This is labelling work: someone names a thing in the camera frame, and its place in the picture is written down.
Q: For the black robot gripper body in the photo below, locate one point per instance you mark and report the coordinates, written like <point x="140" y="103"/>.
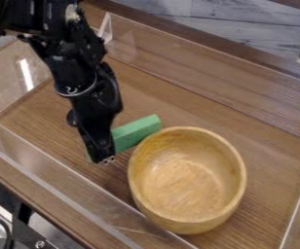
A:
<point x="92" y="91"/>

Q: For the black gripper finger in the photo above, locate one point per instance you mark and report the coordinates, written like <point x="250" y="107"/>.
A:
<point x="98" y="143"/>

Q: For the green rectangular block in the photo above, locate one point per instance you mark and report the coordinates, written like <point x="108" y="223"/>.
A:
<point x="128" y="134"/>

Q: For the brown wooden bowl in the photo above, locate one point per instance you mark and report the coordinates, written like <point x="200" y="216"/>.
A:
<point x="187" y="179"/>

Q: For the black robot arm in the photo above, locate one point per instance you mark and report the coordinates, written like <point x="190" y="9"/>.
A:
<point x="52" y="26"/>

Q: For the black metal table leg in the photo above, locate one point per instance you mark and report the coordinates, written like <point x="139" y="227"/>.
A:
<point x="20" y="218"/>

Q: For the clear acrylic corner bracket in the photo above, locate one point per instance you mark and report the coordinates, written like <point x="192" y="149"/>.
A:
<point x="104" y="30"/>

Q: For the clear acrylic front wall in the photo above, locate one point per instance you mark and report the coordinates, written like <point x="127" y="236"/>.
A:
<point x="79" y="207"/>

